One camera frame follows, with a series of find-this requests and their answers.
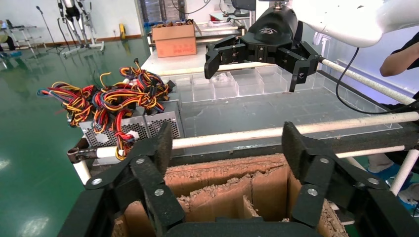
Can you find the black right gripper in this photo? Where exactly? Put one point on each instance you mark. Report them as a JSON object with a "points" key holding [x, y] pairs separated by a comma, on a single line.
{"points": [[271, 32]]}

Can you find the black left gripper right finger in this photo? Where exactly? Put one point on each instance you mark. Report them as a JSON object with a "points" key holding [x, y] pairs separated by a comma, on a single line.
{"points": [[311, 170]]}

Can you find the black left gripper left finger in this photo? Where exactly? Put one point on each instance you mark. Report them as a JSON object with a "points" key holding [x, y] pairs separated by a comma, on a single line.
{"points": [[154, 183]]}

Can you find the brown printed cardboard box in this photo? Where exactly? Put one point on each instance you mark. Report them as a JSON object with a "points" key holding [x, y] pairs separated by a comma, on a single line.
{"points": [[175, 42]]}

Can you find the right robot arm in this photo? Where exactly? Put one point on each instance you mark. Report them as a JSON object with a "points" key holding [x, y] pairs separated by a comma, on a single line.
{"points": [[343, 19]]}

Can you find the person in black shirt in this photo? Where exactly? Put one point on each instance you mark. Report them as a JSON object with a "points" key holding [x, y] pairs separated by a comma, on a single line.
{"points": [[407, 49]]}

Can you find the white pipe rack frame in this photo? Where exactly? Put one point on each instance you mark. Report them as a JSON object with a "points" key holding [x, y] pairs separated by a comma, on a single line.
{"points": [[229, 136]]}

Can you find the worn cardboard divider box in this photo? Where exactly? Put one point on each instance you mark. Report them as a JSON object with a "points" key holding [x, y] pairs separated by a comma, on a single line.
{"points": [[229, 193]]}

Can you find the clear plastic compartment tray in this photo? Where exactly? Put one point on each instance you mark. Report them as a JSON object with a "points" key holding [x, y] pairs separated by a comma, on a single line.
{"points": [[248, 86]]}

